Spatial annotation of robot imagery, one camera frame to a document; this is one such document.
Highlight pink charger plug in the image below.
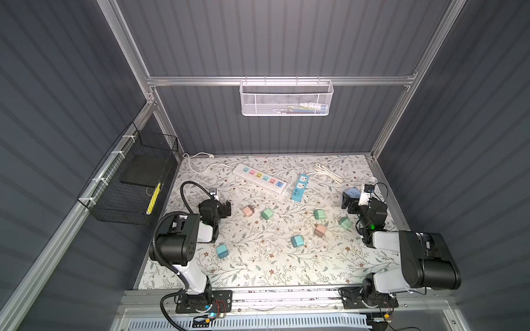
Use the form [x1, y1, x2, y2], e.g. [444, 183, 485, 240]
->
[242, 205, 254, 217]
[314, 224, 327, 238]

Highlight green charger plug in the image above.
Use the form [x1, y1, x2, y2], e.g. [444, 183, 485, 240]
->
[313, 209, 327, 220]
[261, 208, 274, 220]
[339, 217, 352, 230]

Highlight teal power strip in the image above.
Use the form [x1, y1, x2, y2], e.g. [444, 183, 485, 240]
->
[291, 174, 309, 202]

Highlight teal charger plug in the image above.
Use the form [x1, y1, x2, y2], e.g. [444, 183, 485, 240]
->
[216, 244, 229, 259]
[291, 234, 304, 248]

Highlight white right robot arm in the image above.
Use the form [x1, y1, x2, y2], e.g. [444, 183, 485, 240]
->
[341, 185, 462, 307]

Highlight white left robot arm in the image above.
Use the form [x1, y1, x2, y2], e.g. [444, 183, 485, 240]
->
[149, 199, 232, 298]

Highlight white multicolour power strip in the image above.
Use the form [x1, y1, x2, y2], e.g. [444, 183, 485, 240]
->
[233, 164, 287, 194]

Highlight black foam pad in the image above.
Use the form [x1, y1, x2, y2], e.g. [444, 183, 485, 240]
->
[120, 155, 166, 188]

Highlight items in white basket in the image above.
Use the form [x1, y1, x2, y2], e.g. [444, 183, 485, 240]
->
[273, 102, 329, 116]

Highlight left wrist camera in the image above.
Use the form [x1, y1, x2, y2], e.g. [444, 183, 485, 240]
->
[208, 188, 219, 200]

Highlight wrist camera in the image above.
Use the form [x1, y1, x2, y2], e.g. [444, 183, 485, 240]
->
[358, 184, 375, 205]
[208, 188, 219, 200]

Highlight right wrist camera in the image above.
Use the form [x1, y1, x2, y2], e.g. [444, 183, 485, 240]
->
[358, 184, 375, 205]

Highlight white coiled power cable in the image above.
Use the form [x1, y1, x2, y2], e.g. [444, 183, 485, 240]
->
[308, 162, 345, 185]

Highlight white power strip cord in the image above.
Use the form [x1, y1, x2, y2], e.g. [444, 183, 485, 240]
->
[182, 152, 235, 173]

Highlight black wire mesh basket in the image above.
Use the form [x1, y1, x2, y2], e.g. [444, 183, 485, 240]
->
[78, 124, 179, 226]

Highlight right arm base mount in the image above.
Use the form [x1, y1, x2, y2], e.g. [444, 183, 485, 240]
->
[338, 287, 399, 310]

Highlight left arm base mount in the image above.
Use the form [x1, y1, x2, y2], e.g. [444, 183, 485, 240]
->
[175, 290, 233, 314]

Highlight white wire mesh basket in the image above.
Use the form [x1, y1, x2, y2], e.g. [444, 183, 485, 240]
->
[239, 79, 334, 117]

